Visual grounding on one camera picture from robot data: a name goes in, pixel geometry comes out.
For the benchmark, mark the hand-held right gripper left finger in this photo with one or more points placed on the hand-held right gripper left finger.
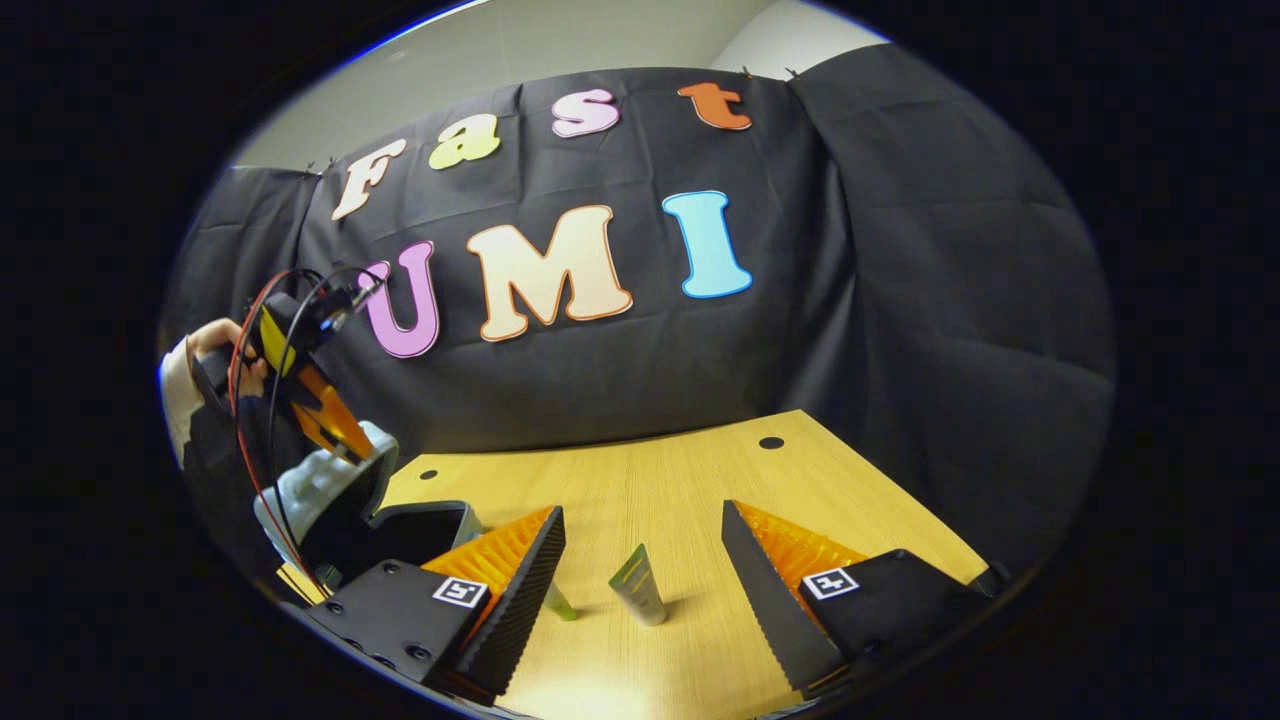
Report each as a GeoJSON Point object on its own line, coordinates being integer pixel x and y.
{"type": "Point", "coordinates": [520, 610]}

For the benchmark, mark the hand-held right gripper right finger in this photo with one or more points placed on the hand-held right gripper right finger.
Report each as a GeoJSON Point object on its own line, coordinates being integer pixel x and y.
{"type": "Point", "coordinates": [765, 605]}

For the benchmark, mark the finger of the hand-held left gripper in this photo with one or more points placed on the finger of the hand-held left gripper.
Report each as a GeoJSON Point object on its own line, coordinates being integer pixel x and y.
{"type": "Point", "coordinates": [318, 395]}
{"type": "Point", "coordinates": [345, 435]}

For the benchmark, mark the small green cream tube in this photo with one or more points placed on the small green cream tube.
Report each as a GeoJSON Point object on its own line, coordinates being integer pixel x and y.
{"type": "Point", "coordinates": [560, 605]}

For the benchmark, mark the light blue suitcase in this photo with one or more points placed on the light blue suitcase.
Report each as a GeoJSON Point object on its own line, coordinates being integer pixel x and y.
{"type": "Point", "coordinates": [320, 485]}

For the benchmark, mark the large white green tube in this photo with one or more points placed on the large white green tube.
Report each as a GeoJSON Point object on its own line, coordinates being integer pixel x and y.
{"type": "Point", "coordinates": [640, 590]}

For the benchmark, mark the black backdrop cloth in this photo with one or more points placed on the black backdrop cloth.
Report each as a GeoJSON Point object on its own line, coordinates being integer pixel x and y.
{"type": "Point", "coordinates": [700, 370]}

